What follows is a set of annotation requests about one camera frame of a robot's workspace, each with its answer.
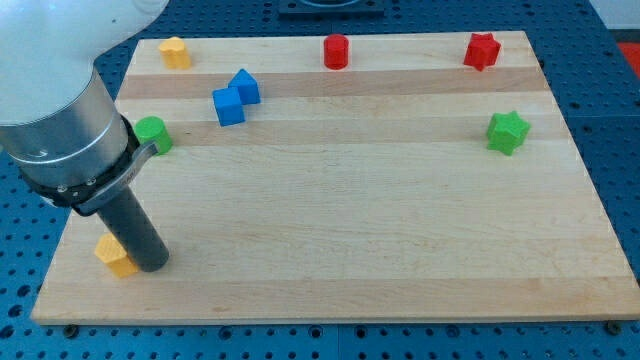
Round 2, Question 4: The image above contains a yellow pentagon block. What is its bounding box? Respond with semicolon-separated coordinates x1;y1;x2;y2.
94;233;139;278

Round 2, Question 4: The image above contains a wooden board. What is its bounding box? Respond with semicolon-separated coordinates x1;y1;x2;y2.
32;31;639;326

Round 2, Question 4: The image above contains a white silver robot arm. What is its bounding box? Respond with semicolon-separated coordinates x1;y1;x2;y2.
1;0;168;207

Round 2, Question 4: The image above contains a blue triangular prism block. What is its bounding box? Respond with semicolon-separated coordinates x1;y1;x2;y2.
228;69;261;105

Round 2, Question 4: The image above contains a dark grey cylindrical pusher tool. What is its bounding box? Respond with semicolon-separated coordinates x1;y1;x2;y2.
97;187;169;272

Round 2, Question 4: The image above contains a blue cube block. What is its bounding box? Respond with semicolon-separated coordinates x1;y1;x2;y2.
212;87;245;127

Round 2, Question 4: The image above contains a yellow heart block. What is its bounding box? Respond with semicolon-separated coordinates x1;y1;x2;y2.
158;37;192;70

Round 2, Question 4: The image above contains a green cylinder block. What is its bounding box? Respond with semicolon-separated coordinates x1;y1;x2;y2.
134;116;173;155

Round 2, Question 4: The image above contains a green star block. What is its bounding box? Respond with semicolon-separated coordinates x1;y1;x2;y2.
486;111;531;156

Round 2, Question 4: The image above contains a red star block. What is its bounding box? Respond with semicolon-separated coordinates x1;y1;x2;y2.
463;33;502;72

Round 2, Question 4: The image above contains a red cylinder block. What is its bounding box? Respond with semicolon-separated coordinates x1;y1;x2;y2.
323;34;349;70

